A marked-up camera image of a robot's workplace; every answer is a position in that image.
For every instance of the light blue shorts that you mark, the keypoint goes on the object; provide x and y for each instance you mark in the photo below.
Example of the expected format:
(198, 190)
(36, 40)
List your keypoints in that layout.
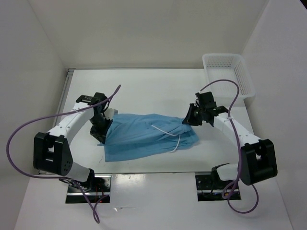
(132, 136)

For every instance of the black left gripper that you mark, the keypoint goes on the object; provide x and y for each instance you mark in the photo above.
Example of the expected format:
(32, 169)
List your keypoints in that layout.
(100, 134)

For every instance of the white plastic basket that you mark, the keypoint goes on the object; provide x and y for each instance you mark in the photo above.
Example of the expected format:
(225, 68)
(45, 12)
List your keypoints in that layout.
(225, 66)

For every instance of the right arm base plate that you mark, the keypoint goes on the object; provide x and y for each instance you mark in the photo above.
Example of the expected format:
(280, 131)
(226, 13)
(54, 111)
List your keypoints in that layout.
(209, 189)

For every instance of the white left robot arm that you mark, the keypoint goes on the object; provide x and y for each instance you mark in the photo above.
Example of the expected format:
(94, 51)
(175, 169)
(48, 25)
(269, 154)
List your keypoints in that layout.
(52, 149)

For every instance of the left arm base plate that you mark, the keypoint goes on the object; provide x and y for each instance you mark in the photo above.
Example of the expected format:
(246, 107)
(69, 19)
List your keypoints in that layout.
(100, 193)

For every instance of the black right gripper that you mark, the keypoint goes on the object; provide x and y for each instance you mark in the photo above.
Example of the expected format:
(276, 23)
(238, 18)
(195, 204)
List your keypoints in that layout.
(189, 120)

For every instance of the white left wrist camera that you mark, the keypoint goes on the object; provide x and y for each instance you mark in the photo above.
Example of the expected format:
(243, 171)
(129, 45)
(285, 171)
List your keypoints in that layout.
(110, 113)

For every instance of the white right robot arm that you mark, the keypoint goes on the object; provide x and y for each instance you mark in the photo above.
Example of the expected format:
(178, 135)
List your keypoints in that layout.
(258, 160)

